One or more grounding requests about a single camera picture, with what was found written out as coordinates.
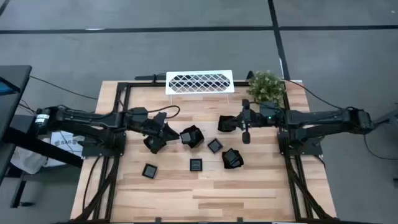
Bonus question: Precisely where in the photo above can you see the white plastic bag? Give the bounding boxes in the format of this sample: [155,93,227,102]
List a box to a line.
[11,146,52,175]

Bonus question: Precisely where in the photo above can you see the glowing display screen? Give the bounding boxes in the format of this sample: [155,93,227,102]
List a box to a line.
[0,76,16,96]

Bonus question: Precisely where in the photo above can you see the black mounting bar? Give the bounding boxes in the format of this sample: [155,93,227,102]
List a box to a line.
[134,73,167,82]

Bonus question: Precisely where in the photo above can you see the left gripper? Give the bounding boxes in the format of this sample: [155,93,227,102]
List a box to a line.
[126,106,180,143]

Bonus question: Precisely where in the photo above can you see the black floor stand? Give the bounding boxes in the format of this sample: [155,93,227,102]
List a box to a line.
[373,107,398,129]

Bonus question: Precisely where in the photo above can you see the white printed cardboard box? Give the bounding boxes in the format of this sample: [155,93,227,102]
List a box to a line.
[49,130,86,160]

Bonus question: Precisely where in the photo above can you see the white lattice shelf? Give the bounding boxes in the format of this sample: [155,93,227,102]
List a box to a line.
[165,69,235,105]

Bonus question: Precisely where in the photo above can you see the small black square plate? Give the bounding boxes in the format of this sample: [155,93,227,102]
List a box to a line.
[141,163,159,180]
[189,157,203,172]
[206,138,224,154]

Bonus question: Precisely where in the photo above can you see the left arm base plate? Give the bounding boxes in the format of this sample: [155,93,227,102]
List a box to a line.
[81,132,127,158]

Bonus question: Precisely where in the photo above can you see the right arm power cable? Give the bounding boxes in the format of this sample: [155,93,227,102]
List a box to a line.
[285,79,345,110]

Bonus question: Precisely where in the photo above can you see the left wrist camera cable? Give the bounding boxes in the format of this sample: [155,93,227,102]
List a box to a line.
[145,105,182,119]

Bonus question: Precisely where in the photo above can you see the black aluminium table frame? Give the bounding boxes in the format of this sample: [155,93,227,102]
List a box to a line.
[70,81,338,224]

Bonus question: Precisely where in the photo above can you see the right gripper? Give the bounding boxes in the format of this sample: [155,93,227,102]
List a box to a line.
[220,107,261,145]

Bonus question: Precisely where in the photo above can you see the green artificial potted plant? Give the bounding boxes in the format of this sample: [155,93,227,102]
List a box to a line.
[247,70,286,105]

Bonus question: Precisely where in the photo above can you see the black equipment box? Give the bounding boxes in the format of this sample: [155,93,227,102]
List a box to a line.
[12,114,50,138]

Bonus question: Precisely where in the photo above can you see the arm power cable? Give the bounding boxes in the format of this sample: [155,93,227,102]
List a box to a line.
[29,75,99,101]
[285,79,345,110]

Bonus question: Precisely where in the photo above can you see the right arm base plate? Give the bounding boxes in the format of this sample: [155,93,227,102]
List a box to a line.
[277,129,324,156]

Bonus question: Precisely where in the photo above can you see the black desk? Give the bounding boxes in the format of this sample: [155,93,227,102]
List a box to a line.
[0,64,84,209]

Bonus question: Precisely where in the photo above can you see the left arm power cable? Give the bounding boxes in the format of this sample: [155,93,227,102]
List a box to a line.
[29,75,99,101]

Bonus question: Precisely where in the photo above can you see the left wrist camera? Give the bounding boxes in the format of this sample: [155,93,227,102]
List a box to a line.
[154,111,168,126]

